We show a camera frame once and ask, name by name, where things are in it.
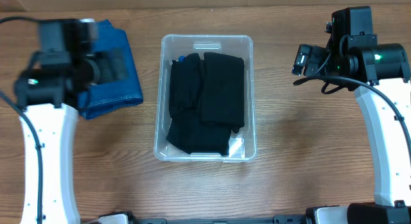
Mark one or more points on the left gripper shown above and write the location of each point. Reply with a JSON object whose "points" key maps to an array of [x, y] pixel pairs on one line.
{"points": [[107, 70]]}

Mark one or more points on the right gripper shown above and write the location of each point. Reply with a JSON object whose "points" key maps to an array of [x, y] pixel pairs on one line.
{"points": [[322, 56]]}

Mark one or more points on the blue denim jeans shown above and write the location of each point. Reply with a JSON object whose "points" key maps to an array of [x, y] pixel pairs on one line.
{"points": [[105, 98]]}

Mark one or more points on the blue glitter fabric garment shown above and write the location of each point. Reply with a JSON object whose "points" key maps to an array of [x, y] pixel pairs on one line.
{"points": [[181, 58]]}

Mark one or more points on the black cloth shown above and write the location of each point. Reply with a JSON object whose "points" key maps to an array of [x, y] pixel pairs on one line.
{"points": [[191, 135], [186, 80], [223, 94]]}

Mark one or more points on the clear plastic storage container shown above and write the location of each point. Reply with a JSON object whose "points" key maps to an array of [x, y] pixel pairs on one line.
{"points": [[242, 145]]}

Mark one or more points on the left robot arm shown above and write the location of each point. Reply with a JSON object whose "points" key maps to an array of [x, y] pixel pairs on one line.
{"points": [[47, 100]]}

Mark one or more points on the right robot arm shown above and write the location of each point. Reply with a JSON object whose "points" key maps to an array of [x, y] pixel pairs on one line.
{"points": [[379, 77]]}

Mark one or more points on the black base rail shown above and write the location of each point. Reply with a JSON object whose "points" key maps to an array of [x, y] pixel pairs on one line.
{"points": [[128, 217]]}

